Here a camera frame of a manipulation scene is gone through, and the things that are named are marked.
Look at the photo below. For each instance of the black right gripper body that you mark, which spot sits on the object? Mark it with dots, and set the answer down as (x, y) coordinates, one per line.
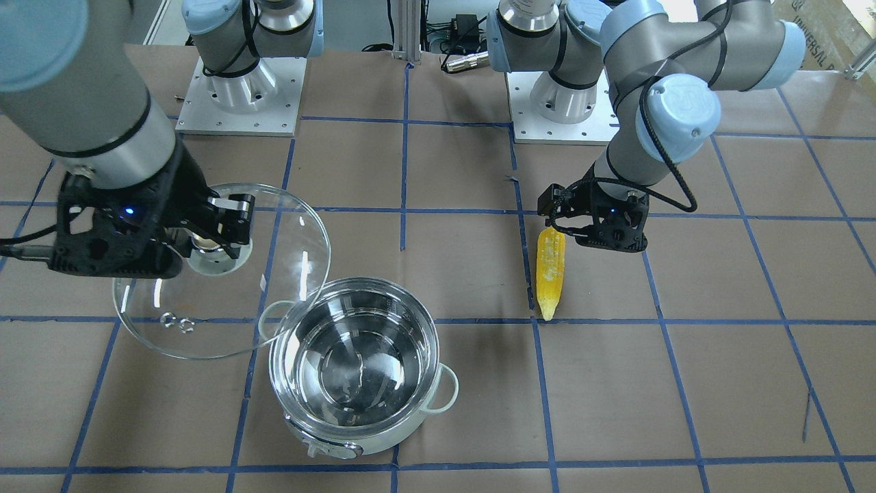
(179, 196)

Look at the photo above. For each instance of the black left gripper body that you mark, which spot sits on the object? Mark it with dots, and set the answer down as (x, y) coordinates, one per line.
(583, 198)

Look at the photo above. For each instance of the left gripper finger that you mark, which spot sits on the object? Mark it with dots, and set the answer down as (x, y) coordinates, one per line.
(557, 201)

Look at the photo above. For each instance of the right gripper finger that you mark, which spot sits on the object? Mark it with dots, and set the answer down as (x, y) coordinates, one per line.
(232, 221)

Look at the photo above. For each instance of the yellow corn cob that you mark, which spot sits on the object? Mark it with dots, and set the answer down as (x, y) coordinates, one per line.
(550, 271)

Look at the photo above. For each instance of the glass pot lid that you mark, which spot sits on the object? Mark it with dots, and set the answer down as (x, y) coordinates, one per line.
(218, 305)

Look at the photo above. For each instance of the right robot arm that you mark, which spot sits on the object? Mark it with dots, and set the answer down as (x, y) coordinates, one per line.
(69, 85)

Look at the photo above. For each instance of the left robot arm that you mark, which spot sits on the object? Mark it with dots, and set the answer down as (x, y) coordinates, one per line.
(663, 79)

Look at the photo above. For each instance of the cardboard box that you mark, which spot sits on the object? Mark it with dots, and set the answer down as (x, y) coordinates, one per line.
(836, 32)

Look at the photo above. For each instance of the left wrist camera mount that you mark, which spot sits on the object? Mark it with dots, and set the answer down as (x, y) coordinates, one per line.
(612, 235)

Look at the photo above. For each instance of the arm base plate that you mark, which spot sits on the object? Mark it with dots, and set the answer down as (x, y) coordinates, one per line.
(264, 102)
(544, 112)

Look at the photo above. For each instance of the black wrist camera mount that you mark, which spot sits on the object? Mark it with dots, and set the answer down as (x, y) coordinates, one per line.
(113, 233)

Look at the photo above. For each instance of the silver cable connector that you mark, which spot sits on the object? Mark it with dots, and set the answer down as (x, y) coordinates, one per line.
(465, 63)

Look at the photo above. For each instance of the aluminium frame post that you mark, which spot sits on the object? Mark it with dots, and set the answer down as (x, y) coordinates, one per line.
(407, 19)

